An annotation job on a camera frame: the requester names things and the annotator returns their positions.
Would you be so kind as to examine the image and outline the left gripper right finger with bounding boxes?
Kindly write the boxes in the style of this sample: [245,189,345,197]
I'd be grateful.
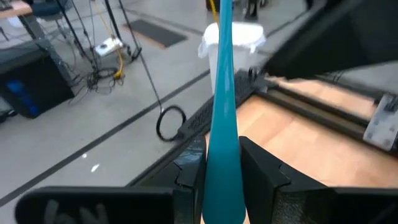
[238,136,327,224]

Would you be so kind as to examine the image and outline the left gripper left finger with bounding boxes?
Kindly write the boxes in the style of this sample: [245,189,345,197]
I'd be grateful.
[172,136,208,224]

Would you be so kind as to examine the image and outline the teal handle black spoon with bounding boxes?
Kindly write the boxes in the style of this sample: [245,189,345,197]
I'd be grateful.
[201,0,247,224]

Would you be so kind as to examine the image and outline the white lined trash bin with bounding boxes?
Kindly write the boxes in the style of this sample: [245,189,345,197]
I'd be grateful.
[197,21,267,95]

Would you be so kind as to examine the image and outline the black stand legs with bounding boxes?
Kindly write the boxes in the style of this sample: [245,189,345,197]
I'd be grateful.
[54,0,142,71]

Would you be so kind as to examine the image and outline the white floor box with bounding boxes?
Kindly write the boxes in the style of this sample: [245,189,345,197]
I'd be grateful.
[94,36,124,57]

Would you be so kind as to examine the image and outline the black equipment cabinet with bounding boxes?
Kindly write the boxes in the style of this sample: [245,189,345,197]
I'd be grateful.
[0,40,76,119]

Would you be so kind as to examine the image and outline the dark blue chair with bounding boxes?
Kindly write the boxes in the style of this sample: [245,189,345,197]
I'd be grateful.
[30,0,71,18]

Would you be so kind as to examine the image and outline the wooden desk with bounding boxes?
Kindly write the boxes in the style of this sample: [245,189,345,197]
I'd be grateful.
[0,0,34,19]

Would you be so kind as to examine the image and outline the black cable with coil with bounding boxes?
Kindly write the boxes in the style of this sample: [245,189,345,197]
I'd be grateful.
[136,52,188,143]

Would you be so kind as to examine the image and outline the black aluminium table frame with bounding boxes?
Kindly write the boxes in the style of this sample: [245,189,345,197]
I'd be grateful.
[126,74,379,187]

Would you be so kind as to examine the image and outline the yellow hanging cable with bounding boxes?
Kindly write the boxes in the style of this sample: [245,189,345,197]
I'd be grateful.
[208,0,220,28]

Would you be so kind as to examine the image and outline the tangled black floor cables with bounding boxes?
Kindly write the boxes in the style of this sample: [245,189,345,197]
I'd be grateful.
[70,60,127,96]

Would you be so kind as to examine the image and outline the yellow floor cable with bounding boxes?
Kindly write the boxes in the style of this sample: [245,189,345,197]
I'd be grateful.
[93,0,125,80]

